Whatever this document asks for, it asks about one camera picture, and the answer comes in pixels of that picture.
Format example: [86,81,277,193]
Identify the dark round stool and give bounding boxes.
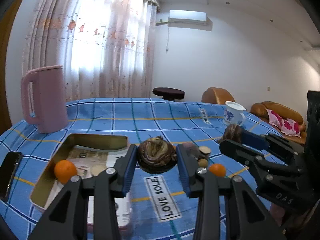
[152,87,185,102]

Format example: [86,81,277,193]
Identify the pink rectangular tin box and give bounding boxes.
[29,133,132,230]

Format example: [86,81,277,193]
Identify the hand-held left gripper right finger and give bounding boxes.
[176,144,288,240]

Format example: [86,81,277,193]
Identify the white blue floral cup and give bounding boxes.
[222,101,247,127]

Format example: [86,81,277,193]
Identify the white air conditioner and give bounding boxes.
[155,10,213,32]

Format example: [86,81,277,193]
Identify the orange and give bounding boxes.
[54,160,78,184]
[209,163,227,178]

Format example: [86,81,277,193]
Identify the small brown striped fruit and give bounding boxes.
[222,124,243,144]

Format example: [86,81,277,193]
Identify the round pale biscuit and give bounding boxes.
[90,164,105,178]

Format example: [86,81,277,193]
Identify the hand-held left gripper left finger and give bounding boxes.
[27,144,138,240]

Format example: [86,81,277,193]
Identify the brown striped round fruit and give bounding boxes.
[137,135,178,173]

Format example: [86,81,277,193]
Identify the pink kettle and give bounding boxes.
[21,65,68,134]

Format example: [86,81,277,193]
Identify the blue plaid tablecloth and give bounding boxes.
[0,97,304,240]

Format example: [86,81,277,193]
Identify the purple sweet potato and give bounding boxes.
[184,142,200,159]

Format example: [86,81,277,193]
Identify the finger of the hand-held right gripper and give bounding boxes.
[219,139,301,181]
[240,129,305,167]

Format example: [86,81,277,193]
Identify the black smartphone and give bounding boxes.
[0,151,23,200]

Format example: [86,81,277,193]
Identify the wooden chair back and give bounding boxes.
[201,87,237,105]

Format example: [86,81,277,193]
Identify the pink floral pillow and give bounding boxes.
[266,109,301,137]

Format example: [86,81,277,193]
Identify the brown leather sofa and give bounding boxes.
[250,101,307,145]

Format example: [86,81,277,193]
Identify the printed paper sheet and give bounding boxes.
[66,145,118,178]

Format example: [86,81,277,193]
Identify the sheer floral curtain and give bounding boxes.
[21,0,160,103]

